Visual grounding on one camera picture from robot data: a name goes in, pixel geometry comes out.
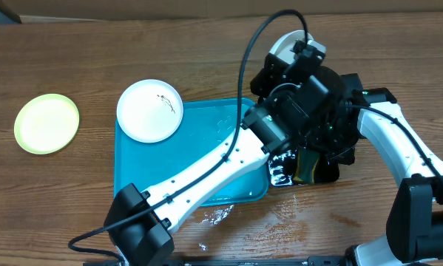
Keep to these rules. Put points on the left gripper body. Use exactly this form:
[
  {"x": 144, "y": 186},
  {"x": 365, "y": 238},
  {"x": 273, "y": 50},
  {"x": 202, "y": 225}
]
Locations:
[{"x": 265, "y": 84}]

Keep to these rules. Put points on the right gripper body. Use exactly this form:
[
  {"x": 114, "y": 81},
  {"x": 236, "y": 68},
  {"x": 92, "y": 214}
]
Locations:
[{"x": 338, "y": 138}]

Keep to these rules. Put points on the white plate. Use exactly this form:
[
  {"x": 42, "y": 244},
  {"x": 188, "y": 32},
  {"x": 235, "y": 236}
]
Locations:
[
  {"x": 283, "y": 46},
  {"x": 149, "y": 111}
]

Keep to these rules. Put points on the green yellow sponge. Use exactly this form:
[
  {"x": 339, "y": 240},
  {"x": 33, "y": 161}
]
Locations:
[{"x": 306, "y": 164}]

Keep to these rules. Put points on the yellow green rimmed plate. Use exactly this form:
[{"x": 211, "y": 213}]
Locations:
[{"x": 46, "y": 124}]

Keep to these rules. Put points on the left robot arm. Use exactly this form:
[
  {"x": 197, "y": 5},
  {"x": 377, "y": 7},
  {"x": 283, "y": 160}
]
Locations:
[{"x": 141, "y": 223}]

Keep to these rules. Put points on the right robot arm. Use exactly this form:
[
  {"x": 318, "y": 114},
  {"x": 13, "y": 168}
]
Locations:
[{"x": 414, "y": 229}]

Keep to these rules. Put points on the black rectangular tray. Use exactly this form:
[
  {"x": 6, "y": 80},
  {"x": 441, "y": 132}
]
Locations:
[{"x": 280, "y": 173}]

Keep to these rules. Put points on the teal plastic tray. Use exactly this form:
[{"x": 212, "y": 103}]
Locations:
[{"x": 204, "y": 126}]

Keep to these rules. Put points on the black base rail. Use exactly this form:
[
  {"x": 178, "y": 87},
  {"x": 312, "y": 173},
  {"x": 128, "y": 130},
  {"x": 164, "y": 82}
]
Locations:
[{"x": 310, "y": 261}]

